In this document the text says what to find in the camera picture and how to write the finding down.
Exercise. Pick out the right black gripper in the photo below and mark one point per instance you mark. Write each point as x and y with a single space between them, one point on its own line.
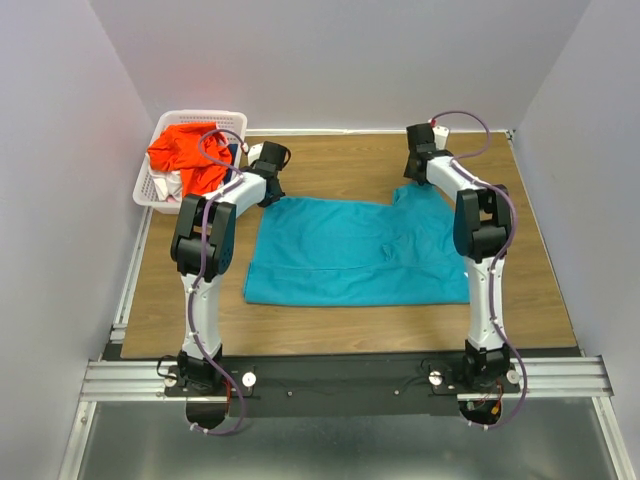
415 170

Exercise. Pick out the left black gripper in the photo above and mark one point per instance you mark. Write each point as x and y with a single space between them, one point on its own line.
272 193

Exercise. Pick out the teal t shirt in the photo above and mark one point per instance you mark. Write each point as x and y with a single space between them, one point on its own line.
329 253

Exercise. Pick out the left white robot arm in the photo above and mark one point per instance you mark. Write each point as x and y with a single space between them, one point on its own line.
202 248

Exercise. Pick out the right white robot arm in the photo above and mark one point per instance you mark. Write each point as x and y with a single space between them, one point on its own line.
482 232

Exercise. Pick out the dark blue t shirt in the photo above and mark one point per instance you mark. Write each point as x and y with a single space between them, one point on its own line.
233 149

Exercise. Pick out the white plastic basket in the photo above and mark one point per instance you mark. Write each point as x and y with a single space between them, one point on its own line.
144 192

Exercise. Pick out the orange t shirt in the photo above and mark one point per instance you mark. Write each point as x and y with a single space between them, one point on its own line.
177 149

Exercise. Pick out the white t shirt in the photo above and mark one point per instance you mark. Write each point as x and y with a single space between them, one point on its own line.
167 185

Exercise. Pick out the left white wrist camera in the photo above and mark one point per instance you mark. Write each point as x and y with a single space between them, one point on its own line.
254 153

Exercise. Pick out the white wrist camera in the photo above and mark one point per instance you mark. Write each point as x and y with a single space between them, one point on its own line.
254 153
441 134

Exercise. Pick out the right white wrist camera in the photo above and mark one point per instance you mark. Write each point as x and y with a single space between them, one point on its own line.
441 134

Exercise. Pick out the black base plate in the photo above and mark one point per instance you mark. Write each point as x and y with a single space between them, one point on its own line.
431 383

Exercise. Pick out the aluminium rail frame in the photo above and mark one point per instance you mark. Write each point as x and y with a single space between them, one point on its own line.
548 378

